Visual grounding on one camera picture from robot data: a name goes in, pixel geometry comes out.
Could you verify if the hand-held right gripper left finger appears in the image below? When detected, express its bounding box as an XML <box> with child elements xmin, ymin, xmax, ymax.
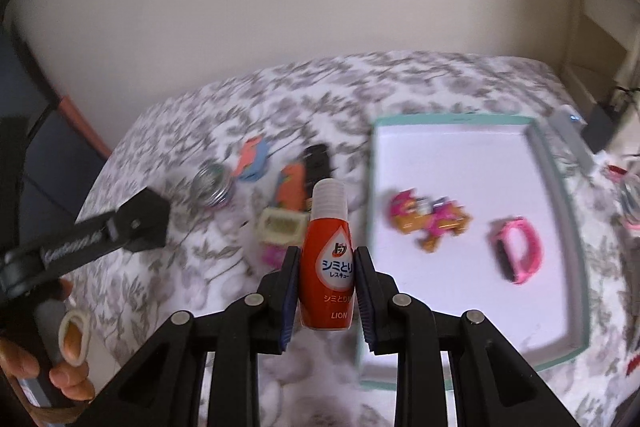
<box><xmin>90</xmin><ymin>247</ymin><xmax>302</xmax><ymax>427</ymax></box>

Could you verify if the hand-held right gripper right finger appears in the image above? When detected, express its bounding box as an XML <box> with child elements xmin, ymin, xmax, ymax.
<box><xmin>354</xmin><ymin>247</ymin><xmax>596</xmax><ymax>427</ymax></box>

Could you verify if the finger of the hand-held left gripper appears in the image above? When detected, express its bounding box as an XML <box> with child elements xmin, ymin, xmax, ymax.
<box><xmin>116</xmin><ymin>187</ymin><xmax>171</xmax><ymax>255</ymax></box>

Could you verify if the red bottle with white cap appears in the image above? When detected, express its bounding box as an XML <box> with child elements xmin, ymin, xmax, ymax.
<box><xmin>298</xmin><ymin>179</ymin><xmax>357</xmax><ymax>332</ymax></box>

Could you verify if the round metal tin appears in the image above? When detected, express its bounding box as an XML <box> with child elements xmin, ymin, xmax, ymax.
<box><xmin>192</xmin><ymin>163</ymin><xmax>233</xmax><ymax>208</ymax></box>

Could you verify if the coral and blue fidget toy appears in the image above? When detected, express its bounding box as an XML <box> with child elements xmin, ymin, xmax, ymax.
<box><xmin>235</xmin><ymin>138</ymin><xmax>271</xmax><ymax>182</ymax></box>

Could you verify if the teal shallow box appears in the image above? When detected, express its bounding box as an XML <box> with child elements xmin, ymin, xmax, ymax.
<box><xmin>356</xmin><ymin>114</ymin><xmax>591</xmax><ymax>392</ymax></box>

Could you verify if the person's left hand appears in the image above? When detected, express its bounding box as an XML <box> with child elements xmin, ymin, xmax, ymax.
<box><xmin>0</xmin><ymin>311</ymin><xmax>96</xmax><ymax>423</ymax></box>

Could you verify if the small pink item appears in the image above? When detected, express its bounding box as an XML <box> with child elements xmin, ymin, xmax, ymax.
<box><xmin>260</xmin><ymin>244</ymin><xmax>288</xmax><ymax>269</ymax></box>

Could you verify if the dark cabinet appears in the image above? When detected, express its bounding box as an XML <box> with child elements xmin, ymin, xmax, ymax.
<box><xmin>0</xmin><ymin>27</ymin><xmax>108</xmax><ymax>228</ymax></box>

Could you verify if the floral blanket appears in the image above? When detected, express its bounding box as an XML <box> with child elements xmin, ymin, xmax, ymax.
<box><xmin>75</xmin><ymin>52</ymin><xmax>640</xmax><ymax>427</ymax></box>

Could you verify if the pink and orange toy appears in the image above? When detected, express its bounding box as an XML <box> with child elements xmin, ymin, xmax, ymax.
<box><xmin>390</xmin><ymin>189</ymin><xmax>473</xmax><ymax>254</ymax></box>

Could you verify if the orange toy knife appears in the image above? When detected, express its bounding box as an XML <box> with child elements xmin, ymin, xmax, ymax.
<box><xmin>274</xmin><ymin>164</ymin><xmax>308</xmax><ymax>210</ymax></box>

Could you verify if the black clip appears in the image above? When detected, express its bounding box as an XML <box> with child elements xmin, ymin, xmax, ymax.
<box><xmin>302</xmin><ymin>144</ymin><xmax>333</xmax><ymax>188</ymax></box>

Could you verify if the pink wristband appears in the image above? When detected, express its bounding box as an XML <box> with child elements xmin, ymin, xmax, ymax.
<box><xmin>492</xmin><ymin>217</ymin><xmax>543</xmax><ymax>285</ymax></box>

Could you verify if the black charger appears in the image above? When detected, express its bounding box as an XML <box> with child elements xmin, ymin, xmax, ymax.
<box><xmin>582</xmin><ymin>102</ymin><xmax>626</xmax><ymax>154</ymax></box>

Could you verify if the white shelf unit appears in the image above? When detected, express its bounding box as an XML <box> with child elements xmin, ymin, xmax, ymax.
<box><xmin>560</xmin><ymin>0</ymin><xmax>640</xmax><ymax>108</ymax></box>

